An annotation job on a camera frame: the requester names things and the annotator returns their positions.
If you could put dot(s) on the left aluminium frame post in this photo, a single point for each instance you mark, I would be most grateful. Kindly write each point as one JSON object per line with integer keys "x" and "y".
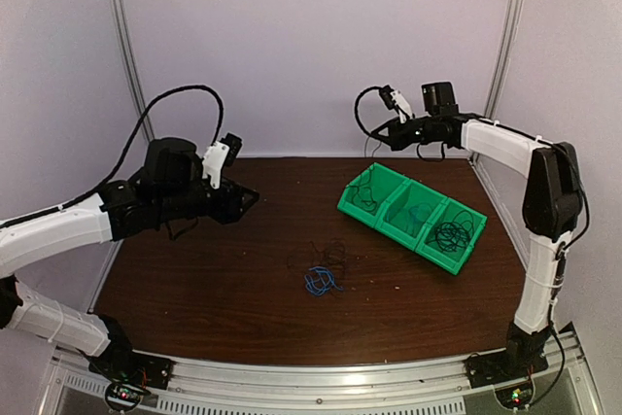
{"x": 128, "y": 59}

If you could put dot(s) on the aluminium frame post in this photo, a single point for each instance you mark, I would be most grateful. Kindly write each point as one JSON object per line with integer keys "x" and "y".
{"x": 128, "y": 59}
{"x": 509, "y": 30}

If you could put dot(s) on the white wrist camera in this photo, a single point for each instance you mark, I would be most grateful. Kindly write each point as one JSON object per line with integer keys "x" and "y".
{"x": 219, "y": 155}
{"x": 394, "y": 100}

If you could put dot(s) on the right circuit board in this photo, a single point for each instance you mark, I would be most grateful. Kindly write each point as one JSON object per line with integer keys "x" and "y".
{"x": 514, "y": 397}

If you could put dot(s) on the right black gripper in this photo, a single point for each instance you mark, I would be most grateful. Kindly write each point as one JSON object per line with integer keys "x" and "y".
{"x": 397, "y": 139}

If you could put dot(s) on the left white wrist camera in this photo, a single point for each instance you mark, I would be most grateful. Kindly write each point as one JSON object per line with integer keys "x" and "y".
{"x": 219, "y": 155}

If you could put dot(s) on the left circuit board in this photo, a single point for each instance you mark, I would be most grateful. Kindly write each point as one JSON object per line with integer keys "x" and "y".
{"x": 120, "y": 397}

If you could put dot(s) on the right aluminium frame post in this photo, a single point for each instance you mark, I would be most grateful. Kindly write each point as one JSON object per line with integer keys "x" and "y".
{"x": 509, "y": 30}

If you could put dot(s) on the green three-compartment bin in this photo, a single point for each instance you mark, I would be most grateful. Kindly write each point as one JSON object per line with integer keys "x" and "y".
{"x": 436, "y": 227}

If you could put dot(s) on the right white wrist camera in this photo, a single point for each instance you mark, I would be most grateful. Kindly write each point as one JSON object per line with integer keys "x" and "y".
{"x": 394, "y": 100}

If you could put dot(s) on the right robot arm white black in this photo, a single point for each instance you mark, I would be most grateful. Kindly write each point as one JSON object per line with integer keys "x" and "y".
{"x": 553, "y": 201}

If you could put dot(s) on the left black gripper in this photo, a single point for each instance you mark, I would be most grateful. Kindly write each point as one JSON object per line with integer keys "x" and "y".
{"x": 227, "y": 209}

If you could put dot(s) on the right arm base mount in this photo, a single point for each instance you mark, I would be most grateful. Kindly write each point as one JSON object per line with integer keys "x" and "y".
{"x": 495, "y": 368}

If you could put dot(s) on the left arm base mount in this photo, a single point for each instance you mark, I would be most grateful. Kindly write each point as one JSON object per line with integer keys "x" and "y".
{"x": 133, "y": 369}

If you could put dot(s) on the circuit board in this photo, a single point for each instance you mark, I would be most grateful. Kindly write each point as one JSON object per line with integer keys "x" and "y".
{"x": 120, "y": 397}
{"x": 514, "y": 397}

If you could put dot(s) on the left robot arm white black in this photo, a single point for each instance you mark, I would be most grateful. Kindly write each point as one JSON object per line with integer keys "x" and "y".
{"x": 175, "y": 183}

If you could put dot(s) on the front aluminium rail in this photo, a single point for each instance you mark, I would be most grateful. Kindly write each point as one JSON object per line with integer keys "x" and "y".
{"x": 438, "y": 386}

